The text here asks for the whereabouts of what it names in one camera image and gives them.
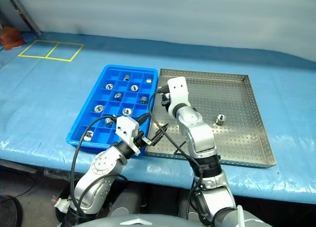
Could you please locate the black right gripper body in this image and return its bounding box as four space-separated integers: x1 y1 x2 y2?
158 85 171 108

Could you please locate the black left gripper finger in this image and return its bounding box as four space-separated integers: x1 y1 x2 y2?
137 113 150 127
150 123 170 147

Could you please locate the grey robot torso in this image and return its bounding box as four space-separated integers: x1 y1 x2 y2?
76 213 272 227

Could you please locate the black round object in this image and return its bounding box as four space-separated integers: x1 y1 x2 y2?
0 194 23 227

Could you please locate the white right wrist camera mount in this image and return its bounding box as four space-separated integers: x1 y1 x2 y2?
167 76 190 114

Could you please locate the perforated stainless steel tray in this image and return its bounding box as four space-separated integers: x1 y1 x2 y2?
145 68 277 169

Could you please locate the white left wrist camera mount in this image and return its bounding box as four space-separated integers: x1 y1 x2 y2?
115 115 142 156

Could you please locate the yellow tape floor marking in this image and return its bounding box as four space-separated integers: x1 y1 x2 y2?
17 39 84 63

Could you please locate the metal nut on metal tray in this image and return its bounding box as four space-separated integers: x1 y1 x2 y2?
214 114 227 126

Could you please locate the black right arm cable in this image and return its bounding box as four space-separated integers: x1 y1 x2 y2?
148 87 205 227

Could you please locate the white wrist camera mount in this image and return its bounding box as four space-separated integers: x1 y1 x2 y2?
115 115 142 156
167 76 190 114

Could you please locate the blue compartment tray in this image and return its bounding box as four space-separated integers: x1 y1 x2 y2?
66 64 159 153

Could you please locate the orange brown block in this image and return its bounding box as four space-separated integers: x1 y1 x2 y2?
0 26 24 51

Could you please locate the slanted metal pole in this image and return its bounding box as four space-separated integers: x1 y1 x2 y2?
3 0 42 37

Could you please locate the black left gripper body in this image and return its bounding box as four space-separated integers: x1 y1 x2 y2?
134 130 152 149

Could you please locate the white and red cable connector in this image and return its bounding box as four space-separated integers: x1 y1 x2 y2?
50 196 71 213

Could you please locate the dark grey rounded shape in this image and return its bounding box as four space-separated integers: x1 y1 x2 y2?
108 187 149 217

